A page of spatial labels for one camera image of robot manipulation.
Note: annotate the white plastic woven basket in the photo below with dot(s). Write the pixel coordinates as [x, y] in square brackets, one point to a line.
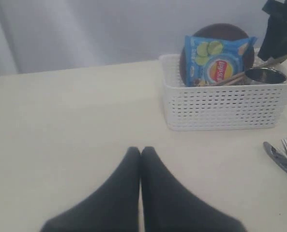
[219, 108]

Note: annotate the silver table knife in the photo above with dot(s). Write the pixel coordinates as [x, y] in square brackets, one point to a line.
[276, 156]

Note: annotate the lower brown chopstick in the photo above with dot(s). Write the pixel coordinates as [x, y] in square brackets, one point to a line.
[231, 81]

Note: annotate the stainless steel cup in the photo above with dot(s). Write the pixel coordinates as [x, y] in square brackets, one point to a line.
[260, 76]

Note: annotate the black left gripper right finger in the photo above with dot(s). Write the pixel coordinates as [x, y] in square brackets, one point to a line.
[170, 207]

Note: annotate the blue chips bag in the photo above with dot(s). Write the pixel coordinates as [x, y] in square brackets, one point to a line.
[212, 60]

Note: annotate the white backdrop curtain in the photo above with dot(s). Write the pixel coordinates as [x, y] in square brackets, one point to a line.
[47, 35]

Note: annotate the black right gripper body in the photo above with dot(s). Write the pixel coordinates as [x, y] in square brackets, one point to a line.
[275, 41]

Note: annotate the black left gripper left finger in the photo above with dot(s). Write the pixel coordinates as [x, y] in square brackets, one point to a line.
[113, 207]

